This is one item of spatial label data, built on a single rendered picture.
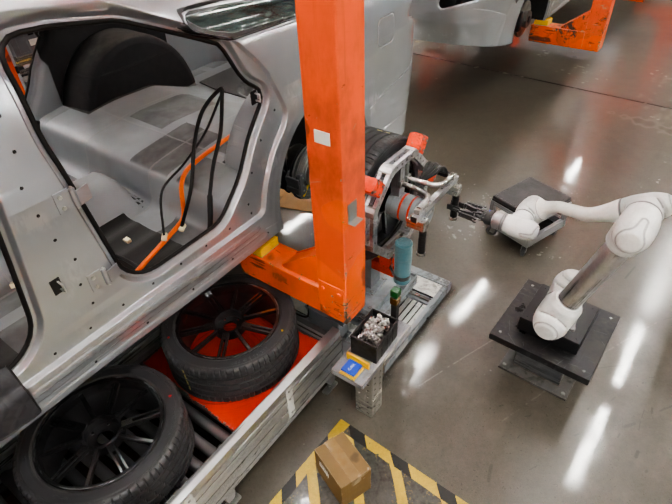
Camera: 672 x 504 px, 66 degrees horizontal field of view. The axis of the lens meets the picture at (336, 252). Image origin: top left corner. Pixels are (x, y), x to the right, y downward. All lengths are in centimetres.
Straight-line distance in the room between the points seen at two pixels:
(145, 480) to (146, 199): 145
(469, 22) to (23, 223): 393
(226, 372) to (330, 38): 145
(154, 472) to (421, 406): 134
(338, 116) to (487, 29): 326
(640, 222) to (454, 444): 133
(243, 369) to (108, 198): 116
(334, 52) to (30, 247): 113
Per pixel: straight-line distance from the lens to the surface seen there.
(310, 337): 277
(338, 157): 191
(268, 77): 233
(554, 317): 252
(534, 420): 291
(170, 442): 226
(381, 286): 308
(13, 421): 214
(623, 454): 296
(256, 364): 241
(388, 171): 241
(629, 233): 215
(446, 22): 491
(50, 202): 186
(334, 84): 180
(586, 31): 589
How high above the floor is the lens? 236
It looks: 40 degrees down
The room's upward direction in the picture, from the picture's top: 3 degrees counter-clockwise
